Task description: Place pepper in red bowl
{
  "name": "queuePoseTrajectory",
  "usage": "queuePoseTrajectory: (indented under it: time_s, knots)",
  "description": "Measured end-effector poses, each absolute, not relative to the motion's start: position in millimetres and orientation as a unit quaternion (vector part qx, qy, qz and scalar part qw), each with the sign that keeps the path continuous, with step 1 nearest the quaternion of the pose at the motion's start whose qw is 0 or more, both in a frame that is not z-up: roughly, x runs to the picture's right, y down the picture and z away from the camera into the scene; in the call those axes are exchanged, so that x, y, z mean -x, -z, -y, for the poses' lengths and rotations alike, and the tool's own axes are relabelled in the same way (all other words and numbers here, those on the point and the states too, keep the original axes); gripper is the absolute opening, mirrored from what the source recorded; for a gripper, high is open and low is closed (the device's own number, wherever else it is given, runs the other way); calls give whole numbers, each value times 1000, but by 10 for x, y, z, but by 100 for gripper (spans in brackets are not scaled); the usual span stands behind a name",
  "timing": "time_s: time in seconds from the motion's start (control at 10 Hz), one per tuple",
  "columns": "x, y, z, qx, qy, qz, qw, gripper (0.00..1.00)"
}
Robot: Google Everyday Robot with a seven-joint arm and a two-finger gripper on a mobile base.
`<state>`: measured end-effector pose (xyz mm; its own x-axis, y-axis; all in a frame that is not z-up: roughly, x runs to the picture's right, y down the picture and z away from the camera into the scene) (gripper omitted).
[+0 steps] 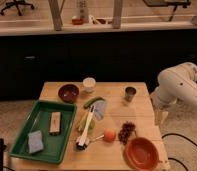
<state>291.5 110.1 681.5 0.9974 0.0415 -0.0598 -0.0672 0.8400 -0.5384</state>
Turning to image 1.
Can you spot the black stand at left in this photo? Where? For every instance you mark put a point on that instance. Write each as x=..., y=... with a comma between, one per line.
x=2, y=149

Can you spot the black office chair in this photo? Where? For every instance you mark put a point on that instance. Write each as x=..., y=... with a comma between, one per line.
x=17, y=4

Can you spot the blue-grey sponge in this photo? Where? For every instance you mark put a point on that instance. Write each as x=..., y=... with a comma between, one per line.
x=35, y=143

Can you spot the small red bowl background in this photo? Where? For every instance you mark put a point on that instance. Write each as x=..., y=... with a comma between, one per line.
x=77, y=21

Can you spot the yellow-green vegetable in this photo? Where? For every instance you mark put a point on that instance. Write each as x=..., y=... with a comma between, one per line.
x=82, y=122

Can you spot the green pepper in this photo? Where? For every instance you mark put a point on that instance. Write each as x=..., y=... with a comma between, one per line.
x=91, y=101

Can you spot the orange fruit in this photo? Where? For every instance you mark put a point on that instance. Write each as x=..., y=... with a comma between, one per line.
x=109, y=135

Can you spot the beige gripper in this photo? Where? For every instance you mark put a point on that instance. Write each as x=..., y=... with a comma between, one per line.
x=160, y=116

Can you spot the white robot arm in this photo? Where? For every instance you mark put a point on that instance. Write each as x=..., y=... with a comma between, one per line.
x=174, y=83

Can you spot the dark maroon bowl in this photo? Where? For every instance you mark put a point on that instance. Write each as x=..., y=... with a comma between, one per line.
x=68, y=93

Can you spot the wooden block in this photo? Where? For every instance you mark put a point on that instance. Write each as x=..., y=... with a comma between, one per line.
x=55, y=123

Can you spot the orange-red bowl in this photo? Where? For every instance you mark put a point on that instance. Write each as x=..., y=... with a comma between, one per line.
x=141, y=154

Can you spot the dark grape bunch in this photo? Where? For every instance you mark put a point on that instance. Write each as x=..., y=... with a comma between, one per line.
x=127, y=129

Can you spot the white cup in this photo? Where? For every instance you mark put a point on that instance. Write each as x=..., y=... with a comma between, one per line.
x=89, y=84

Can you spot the light blue cloth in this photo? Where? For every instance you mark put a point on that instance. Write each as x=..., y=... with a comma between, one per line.
x=100, y=107

